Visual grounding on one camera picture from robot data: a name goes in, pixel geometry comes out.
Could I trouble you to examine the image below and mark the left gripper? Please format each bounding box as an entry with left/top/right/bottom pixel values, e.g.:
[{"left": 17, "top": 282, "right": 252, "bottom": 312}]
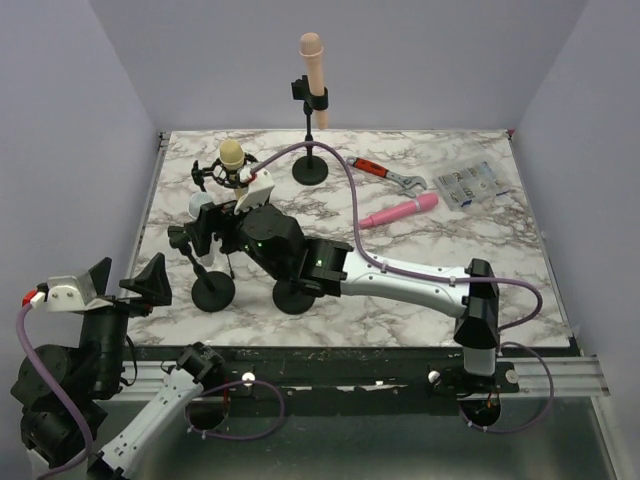
[{"left": 82, "top": 251, "right": 173, "bottom": 392}]

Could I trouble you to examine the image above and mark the white grey-headed microphone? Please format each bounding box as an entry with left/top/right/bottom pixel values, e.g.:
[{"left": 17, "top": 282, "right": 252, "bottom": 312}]
[{"left": 187, "top": 193, "right": 221, "bottom": 269}]

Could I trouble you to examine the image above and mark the black clip round-base stand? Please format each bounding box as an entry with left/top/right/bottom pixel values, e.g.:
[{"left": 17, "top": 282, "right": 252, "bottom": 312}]
[{"left": 167, "top": 226, "right": 236, "bottom": 313}]

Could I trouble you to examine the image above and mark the black shock-mount round-base stand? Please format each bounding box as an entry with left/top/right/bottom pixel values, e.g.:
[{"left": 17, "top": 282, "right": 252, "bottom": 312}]
[{"left": 272, "top": 279, "right": 321, "bottom": 315}]

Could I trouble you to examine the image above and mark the pink microphone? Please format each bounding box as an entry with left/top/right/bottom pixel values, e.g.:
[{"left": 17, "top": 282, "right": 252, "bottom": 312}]
[{"left": 358, "top": 193, "right": 439, "bottom": 229}]

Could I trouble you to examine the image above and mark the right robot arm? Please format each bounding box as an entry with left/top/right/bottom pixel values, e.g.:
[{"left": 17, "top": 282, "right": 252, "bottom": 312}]
[{"left": 185, "top": 193, "right": 499, "bottom": 392}]

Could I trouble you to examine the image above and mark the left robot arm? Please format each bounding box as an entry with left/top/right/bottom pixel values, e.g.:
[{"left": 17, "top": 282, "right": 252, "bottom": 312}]
[{"left": 11, "top": 253, "right": 225, "bottom": 479}]

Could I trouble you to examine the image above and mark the beige microphone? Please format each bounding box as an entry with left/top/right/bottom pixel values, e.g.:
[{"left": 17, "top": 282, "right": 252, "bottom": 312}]
[{"left": 219, "top": 139, "right": 252, "bottom": 199}]

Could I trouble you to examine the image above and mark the tall black round-base stand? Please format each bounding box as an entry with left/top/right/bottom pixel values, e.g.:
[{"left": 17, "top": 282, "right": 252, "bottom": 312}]
[{"left": 291, "top": 75, "right": 328, "bottom": 186}]

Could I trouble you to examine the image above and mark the peach microphone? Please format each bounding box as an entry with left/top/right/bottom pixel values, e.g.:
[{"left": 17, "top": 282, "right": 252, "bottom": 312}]
[{"left": 299, "top": 32, "right": 329, "bottom": 130}]

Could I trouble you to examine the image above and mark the clear plastic parts box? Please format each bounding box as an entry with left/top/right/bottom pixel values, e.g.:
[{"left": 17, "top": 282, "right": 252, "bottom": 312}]
[{"left": 433, "top": 156, "right": 511, "bottom": 211}]

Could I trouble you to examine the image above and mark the black tripod shock-mount stand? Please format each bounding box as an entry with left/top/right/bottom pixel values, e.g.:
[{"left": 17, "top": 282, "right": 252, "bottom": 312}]
[{"left": 191, "top": 153, "right": 258, "bottom": 280}]

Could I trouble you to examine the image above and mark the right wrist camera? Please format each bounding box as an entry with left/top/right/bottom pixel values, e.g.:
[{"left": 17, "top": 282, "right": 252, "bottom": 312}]
[{"left": 234, "top": 166, "right": 275, "bottom": 215}]

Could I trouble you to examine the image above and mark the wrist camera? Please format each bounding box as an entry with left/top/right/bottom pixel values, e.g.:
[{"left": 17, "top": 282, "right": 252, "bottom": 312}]
[
  {"left": 22, "top": 271, "right": 101, "bottom": 313},
  {"left": 234, "top": 166, "right": 275, "bottom": 215}
]

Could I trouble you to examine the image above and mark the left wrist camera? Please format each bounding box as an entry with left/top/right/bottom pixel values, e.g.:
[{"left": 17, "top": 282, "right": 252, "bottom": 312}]
[{"left": 22, "top": 271, "right": 101, "bottom": 313}]

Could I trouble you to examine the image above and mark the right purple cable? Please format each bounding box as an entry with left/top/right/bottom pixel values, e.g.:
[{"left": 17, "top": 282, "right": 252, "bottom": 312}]
[{"left": 252, "top": 141, "right": 556, "bottom": 435}]

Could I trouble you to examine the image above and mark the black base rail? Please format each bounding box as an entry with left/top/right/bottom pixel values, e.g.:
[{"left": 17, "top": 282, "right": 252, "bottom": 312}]
[{"left": 124, "top": 342, "right": 521, "bottom": 416}]

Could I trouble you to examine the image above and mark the red handled adjustable wrench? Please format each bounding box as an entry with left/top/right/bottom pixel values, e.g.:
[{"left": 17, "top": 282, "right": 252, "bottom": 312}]
[{"left": 346, "top": 157, "right": 428, "bottom": 198}]

